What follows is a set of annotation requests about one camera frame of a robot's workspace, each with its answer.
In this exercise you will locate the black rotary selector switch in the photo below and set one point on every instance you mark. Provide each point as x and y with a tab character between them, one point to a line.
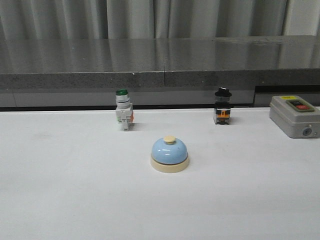
222	109

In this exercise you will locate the grey stone counter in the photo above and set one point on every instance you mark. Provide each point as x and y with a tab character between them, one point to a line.
83	74

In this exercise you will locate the grey on off switch box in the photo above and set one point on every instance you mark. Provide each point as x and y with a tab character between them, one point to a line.
296	117

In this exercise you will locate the grey curtain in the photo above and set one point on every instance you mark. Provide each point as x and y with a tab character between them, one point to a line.
156	19

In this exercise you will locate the blue desk bell cream base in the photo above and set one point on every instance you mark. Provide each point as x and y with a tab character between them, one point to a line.
169	155

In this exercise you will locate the green push button switch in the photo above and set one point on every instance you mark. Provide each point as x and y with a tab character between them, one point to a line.
124	109

